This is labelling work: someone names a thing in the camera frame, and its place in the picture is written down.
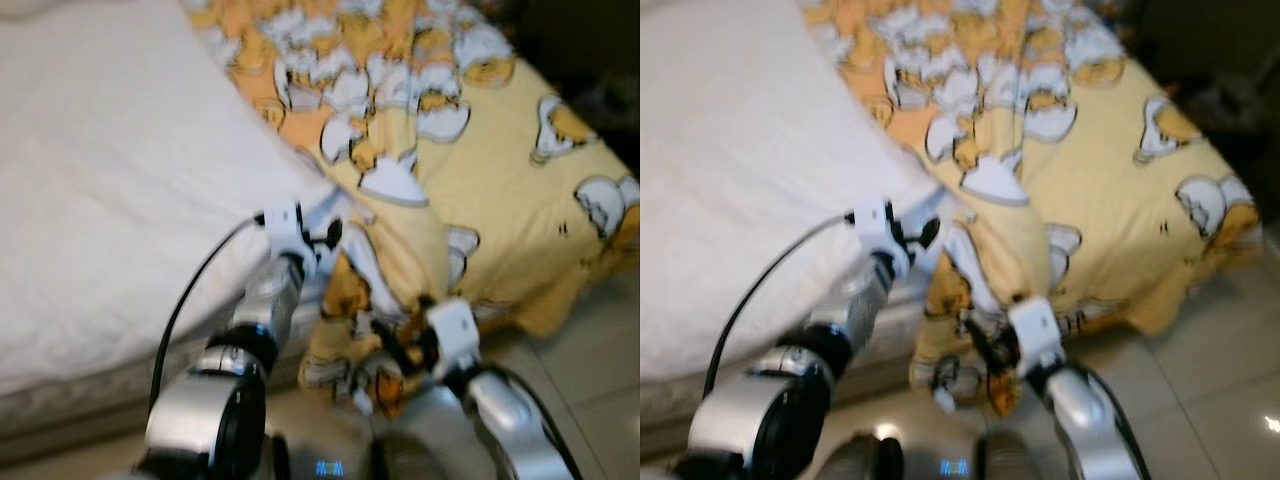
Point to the yellow egg print blanket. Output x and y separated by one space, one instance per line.
470 150
1100 150

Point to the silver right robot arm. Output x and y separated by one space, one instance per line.
510 420
1090 420

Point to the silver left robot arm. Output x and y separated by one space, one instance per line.
210 400
770 410

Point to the white quilted mattress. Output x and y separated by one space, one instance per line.
730 150
100 150

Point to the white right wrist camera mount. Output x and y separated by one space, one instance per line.
452 330
1035 330

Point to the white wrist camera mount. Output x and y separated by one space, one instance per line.
1035 330
283 222
875 222
452 330

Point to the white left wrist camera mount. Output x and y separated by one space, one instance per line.
283 222
875 222

